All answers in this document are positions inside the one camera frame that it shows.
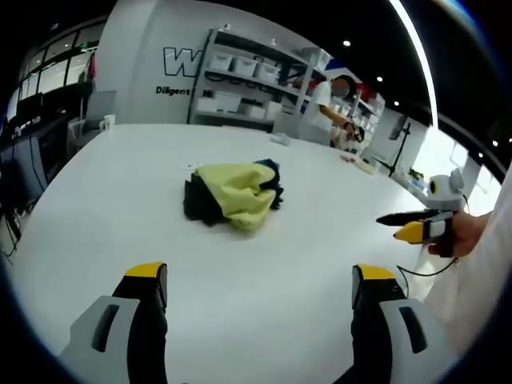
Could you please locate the yellow garment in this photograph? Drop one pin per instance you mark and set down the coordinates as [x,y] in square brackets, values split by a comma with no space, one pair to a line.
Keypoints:
[236,192]

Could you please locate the red hanging cloth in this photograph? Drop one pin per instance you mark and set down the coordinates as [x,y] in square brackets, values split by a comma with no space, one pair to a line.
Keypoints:
[93,66]

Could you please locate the long white ceiling light strip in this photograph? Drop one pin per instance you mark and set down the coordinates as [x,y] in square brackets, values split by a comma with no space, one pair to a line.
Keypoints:
[420,52]

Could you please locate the monitor on black stand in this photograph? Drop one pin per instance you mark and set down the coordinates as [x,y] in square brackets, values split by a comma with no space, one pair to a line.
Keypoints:
[400,132]

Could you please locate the dark office chair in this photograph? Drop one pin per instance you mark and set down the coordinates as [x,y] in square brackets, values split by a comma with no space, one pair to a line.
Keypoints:
[24,172]

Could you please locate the black cloth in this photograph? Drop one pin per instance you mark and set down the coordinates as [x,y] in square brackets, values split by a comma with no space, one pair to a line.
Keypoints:
[200,200]

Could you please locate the person's right hand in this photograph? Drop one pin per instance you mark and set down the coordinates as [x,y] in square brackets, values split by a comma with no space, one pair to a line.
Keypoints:
[466,236]

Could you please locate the small white box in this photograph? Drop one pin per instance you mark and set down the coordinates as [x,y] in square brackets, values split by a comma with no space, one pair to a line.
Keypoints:
[281,139]

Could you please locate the white cup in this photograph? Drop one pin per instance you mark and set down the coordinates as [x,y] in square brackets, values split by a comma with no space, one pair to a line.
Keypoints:
[109,122]

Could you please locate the small items with pink piece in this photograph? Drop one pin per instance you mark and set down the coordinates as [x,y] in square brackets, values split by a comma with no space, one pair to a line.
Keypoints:
[358,163]

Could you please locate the grey metal shelving unit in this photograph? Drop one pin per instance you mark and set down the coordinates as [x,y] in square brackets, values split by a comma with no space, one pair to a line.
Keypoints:
[256,76]

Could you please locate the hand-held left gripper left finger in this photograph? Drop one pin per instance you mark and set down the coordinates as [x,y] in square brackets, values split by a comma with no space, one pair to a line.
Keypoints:
[120,328]

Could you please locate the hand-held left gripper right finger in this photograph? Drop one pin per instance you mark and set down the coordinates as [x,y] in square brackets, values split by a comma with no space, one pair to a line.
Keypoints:
[388,328]

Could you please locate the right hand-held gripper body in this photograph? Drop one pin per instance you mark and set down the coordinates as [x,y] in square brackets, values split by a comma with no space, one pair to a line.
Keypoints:
[442,196]

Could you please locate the dark desk monitor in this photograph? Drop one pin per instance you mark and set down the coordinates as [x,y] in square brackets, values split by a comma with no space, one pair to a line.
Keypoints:
[30,105]

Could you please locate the blue cloth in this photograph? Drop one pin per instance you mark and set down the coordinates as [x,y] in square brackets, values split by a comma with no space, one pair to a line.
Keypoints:
[269,163]

